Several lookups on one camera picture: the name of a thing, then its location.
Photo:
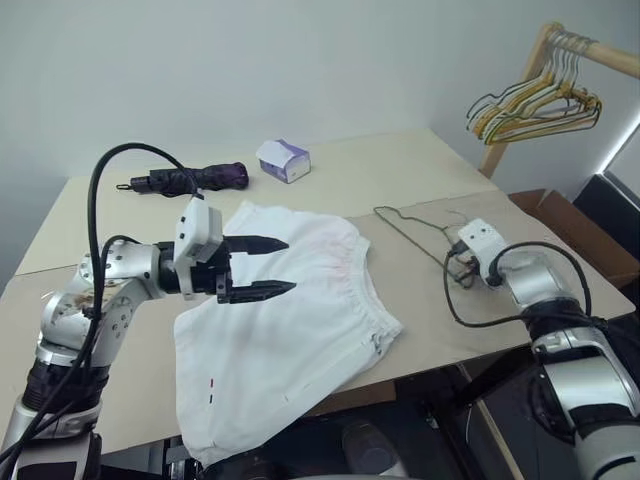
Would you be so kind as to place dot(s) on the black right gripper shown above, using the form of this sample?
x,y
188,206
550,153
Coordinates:
x,y
462,267

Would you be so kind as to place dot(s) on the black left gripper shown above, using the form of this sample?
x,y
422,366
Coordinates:
x,y
210,277

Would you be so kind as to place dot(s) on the white shorts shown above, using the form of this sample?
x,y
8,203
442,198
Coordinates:
x,y
280,325

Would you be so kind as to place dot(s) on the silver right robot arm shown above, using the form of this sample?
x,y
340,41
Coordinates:
x,y
535,280

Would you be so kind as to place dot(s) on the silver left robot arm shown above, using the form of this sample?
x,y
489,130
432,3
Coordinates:
x,y
125,265

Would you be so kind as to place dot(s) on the black purple folded umbrella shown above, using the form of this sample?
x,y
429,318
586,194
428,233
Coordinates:
x,y
210,176

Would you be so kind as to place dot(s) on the white purple tissue box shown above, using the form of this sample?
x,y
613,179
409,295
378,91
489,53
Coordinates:
x,y
295,162

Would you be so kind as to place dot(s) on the brown cardboard box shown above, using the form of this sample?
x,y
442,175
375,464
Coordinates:
x,y
575,230

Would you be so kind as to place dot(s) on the black bin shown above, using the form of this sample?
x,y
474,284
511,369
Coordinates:
x,y
615,195

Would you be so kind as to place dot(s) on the dark rounded shape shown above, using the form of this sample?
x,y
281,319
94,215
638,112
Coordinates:
x,y
367,447

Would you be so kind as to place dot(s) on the bunch of hangers on rack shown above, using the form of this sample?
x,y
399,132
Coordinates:
x,y
595,107

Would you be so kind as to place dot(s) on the wooden clothes rack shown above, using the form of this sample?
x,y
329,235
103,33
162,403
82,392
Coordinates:
x,y
615,54

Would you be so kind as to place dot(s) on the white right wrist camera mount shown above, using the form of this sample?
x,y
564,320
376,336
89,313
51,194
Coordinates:
x,y
480,237

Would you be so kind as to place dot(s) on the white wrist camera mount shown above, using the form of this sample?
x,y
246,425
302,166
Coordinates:
x,y
200,230
480,237

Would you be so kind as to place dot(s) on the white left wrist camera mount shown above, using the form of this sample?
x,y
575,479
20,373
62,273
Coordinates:
x,y
200,230

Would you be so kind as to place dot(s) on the black table frame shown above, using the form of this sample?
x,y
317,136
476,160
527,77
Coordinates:
x,y
490,380

